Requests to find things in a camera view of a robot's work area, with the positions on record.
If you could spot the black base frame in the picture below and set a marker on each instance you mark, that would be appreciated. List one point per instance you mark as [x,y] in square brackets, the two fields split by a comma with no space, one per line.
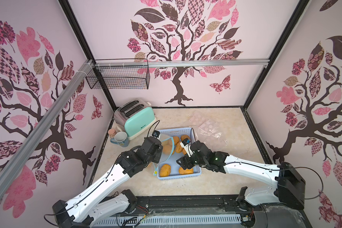
[263,216]

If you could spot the white slotted cable duct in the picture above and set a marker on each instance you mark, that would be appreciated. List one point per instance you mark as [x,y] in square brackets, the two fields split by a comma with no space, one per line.
[168,221]

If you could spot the light blue perforated plastic basket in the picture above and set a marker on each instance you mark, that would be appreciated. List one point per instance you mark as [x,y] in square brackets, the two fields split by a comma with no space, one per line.
[172,161]

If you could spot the brown potato right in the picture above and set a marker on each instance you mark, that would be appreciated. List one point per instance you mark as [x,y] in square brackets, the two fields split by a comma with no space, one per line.
[183,137]

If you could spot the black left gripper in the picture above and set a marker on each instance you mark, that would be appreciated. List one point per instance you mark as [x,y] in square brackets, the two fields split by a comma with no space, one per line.
[157,154]

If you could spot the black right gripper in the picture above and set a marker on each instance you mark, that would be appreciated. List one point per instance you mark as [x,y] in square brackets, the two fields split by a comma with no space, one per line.
[188,159]

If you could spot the wrinkled orange potato top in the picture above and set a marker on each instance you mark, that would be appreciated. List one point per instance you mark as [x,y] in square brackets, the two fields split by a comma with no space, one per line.
[167,149]

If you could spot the small pink cup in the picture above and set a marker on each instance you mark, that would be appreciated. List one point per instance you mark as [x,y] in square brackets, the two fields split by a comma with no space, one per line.
[112,132]

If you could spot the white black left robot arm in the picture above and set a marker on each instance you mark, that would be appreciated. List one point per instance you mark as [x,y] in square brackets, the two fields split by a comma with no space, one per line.
[93,204]

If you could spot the clear pink zipper bag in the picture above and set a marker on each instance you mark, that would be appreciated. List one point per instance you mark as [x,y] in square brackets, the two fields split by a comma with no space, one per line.
[207,130]

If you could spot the mint green silver toaster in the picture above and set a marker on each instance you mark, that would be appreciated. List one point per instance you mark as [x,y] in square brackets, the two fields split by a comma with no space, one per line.
[135,117]

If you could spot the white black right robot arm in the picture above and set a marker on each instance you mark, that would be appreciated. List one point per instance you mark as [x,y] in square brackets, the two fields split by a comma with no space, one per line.
[283,183]

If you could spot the white blue ceramic mug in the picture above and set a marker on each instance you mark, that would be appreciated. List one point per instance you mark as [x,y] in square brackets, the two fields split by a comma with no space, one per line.
[121,139]

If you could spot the clear blue zipper bag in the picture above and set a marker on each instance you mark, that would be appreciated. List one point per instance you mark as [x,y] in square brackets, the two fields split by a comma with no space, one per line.
[164,139]

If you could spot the aluminium rail back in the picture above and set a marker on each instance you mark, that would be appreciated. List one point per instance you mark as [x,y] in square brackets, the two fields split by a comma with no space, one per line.
[198,63]

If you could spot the black wire wall basket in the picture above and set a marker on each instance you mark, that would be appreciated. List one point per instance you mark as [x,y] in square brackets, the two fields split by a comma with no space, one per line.
[120,74]

